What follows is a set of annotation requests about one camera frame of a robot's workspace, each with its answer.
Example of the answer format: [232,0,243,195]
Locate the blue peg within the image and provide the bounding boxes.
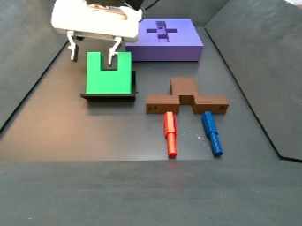
[201,111,223,156]

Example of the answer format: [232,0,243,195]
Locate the brown T-shaped block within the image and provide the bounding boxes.
[145,78,228,114]

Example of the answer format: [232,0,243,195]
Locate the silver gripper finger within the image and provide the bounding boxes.
[108,37,122,65]
[65,31,77,62]

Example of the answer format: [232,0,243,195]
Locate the red peg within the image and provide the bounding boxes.
[164,111,176,158]

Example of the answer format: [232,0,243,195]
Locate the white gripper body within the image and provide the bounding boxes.
[50,0,142,41]

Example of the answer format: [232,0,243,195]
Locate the purple board with cross slot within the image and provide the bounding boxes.
[125,19,203,62]

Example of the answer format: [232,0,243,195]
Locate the green U-shaped block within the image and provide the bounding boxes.
[85,52,132,94]

